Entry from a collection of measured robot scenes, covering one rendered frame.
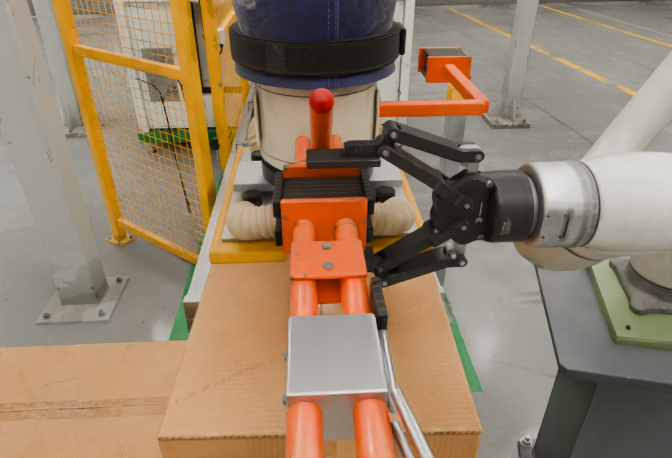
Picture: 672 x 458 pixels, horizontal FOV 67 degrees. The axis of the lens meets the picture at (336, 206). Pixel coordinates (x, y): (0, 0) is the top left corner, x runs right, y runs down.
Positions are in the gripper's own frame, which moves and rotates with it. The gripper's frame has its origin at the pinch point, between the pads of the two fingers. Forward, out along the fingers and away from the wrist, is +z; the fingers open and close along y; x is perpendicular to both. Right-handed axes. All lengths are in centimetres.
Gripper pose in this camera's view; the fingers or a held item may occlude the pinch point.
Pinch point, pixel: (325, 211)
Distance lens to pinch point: 51.7
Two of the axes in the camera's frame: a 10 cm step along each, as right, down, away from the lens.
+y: 0.0, 8.7, 5.0
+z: -10.0, 0.3, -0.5
